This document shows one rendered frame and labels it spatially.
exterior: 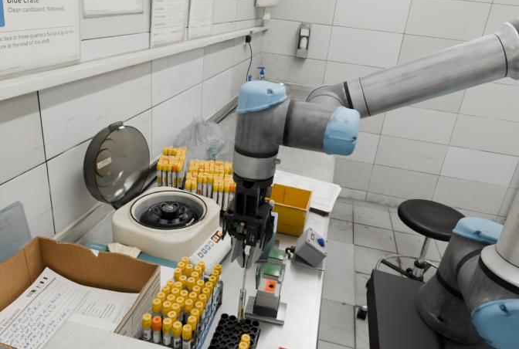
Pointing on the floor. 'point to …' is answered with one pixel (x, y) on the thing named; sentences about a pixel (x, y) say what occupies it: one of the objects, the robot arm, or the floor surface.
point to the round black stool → (441, 218)
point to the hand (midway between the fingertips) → (246, 259)
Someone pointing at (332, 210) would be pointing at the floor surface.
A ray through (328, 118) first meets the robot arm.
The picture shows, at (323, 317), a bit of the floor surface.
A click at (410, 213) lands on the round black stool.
